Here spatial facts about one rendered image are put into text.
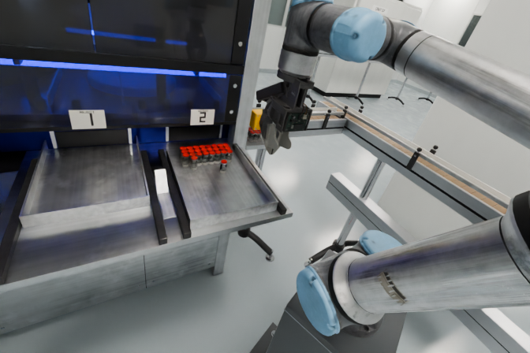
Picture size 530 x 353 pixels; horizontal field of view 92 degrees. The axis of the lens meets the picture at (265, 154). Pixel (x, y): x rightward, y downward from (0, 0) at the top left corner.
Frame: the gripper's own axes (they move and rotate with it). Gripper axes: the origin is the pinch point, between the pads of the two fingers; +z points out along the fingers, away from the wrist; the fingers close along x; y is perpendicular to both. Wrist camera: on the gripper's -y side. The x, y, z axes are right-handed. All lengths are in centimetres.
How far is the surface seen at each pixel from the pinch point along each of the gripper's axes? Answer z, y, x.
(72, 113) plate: 6, -36, -44
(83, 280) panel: 81, -36, -52
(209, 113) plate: 6.3, -35.5, -4.6
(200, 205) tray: 21.4, -6.1, -15.0
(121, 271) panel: 82, -36, -38
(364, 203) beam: 55, -16, 85
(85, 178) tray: 21, -25, -43
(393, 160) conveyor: 22, -12, 82
